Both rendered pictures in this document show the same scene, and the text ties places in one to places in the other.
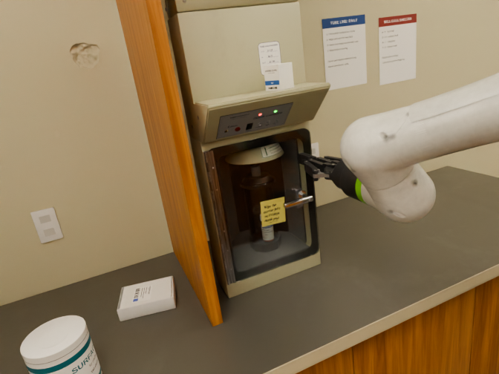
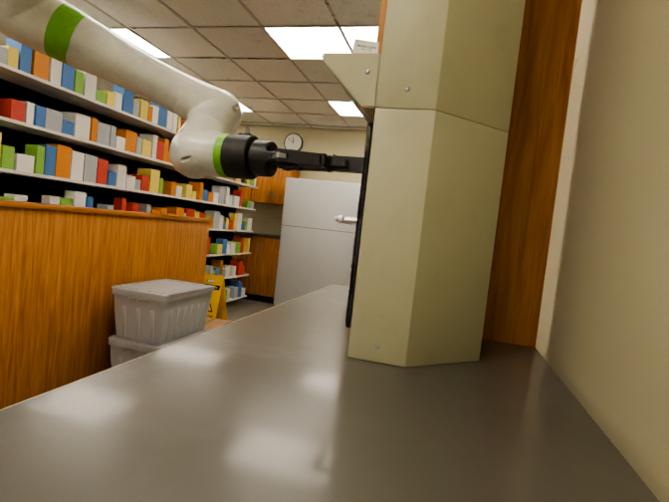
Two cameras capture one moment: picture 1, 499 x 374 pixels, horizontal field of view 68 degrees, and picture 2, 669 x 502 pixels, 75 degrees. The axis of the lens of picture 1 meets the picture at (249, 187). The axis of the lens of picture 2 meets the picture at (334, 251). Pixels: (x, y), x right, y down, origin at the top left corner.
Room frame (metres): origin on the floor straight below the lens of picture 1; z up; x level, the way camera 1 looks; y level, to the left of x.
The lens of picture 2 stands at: (1.47, -0.89, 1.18)
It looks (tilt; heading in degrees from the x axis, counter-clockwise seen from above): 3 degrees down; 125
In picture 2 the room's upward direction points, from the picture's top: 6 degrees clockwise
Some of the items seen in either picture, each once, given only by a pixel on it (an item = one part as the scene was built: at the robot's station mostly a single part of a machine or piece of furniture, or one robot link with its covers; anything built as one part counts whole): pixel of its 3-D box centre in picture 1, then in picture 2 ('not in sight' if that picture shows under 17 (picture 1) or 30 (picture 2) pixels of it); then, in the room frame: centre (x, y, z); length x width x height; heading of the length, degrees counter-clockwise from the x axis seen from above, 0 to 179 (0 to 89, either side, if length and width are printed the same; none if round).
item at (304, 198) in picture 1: (295, 199); (352, 220); (0.97, -0.13, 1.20); 0.10 x 0.05 x 0.03; 110
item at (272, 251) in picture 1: (269, 206); (371, 228); (0.97, -0.05, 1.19); 0.30 x 0.01 x 0.40; 110
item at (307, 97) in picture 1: (264, 113); (363, 105); (0.92, -0.06, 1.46); 0.32 x 0.11 x 0.10; 111
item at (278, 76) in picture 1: (278, 76); (363, 60); (0.94, -0.11, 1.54); 0.05 x 0.05 x 0.06; 39
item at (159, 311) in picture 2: not in sight; (165, 309); (-1.18, 0.92, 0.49); 0.60 x 0.42 x 0.33; 111
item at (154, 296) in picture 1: (148, 297); not in sight; (0.95, 0.35, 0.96); 0.16 x 0.12 x 0.04; 99
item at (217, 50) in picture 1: (244, 153); (440, 171); (1.09, 0.00, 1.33); 0.32 x 0.25 x 0.77; 111
